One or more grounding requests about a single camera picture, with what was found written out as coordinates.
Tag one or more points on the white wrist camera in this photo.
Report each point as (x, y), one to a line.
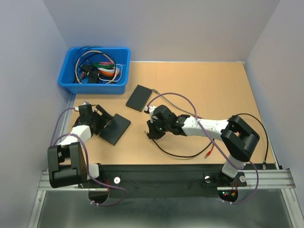
(149, 109)
(84, 107)

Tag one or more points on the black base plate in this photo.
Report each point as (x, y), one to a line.
(164, 181)

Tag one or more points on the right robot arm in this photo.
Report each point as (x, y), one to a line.
(239, 138)

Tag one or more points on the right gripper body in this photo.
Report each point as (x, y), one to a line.
(157, 123)

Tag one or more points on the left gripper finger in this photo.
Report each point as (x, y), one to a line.
(104, 116)
(99, 126)

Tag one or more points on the blue plastic bin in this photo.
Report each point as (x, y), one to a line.
(67, 77)

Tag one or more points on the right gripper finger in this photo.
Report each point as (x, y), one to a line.
(159, 132)
(152, 131)

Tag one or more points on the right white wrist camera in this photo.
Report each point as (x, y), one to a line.
(149, 109)

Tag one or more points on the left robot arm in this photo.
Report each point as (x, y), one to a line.
(66, 162)

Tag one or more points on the black network switch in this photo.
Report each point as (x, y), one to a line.
(115, 129)
(139, 98)

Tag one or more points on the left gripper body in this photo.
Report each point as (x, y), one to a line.
(96, 118)

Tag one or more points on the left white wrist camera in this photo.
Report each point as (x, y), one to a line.
(84, 107)

